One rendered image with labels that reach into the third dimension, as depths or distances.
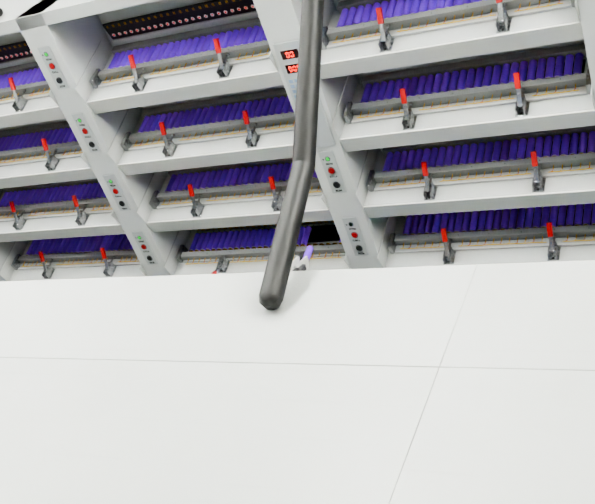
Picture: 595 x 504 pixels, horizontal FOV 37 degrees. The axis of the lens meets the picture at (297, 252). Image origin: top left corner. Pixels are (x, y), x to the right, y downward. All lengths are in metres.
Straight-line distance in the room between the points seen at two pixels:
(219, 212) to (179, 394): 1.71
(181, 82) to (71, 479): 1.63
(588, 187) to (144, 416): 1.47
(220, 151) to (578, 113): 0.92
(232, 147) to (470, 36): 0.72
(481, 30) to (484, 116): 0.20
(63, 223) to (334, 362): 2.16
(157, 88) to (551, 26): 1.01
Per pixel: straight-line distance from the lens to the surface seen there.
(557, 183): 2.16
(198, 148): 2.44
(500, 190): 2.18
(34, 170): 2.82
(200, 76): 2.32
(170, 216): 2.62
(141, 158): 2.54
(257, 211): 2.45
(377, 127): 2.18
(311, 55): 0.99
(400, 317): 0.82
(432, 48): 2.02
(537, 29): 1.95
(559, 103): 2.05
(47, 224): 2.95
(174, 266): 2.76
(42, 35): 2.49
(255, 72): 2.21
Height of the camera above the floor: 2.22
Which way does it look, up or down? 31 degrees down
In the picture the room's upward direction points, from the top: 22 degrees counter-clockwise
